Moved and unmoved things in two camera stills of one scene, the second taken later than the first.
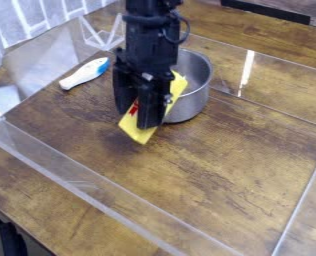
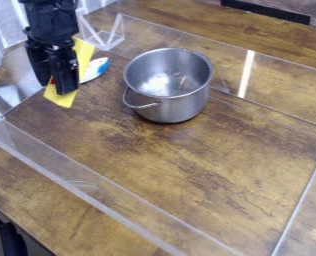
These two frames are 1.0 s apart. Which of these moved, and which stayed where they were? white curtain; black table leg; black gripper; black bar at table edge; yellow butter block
Moved: black gripper; yellow butter block
Stayed: black bar at table edge; white curtain; black table leg
